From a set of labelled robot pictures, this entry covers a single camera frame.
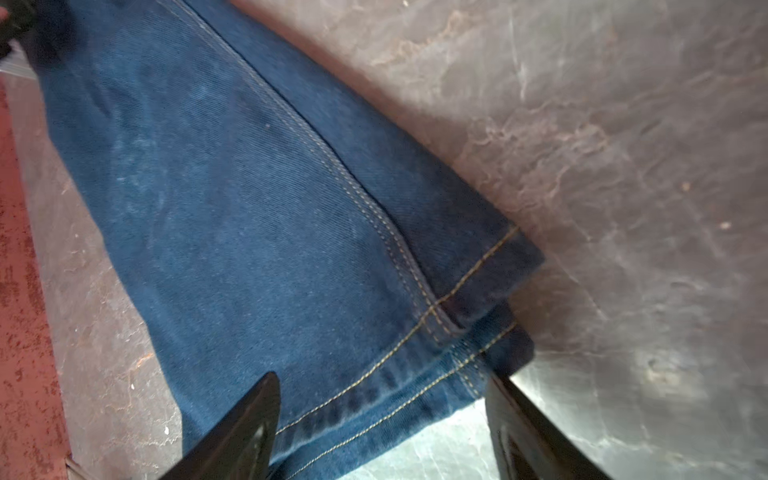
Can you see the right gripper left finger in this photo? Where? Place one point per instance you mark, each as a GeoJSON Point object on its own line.
{"type": "Point", "coordinates": [240, 445]}

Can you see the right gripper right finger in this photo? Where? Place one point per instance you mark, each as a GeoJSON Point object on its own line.
{"type": "Point", "coordinates": [526, 444]}

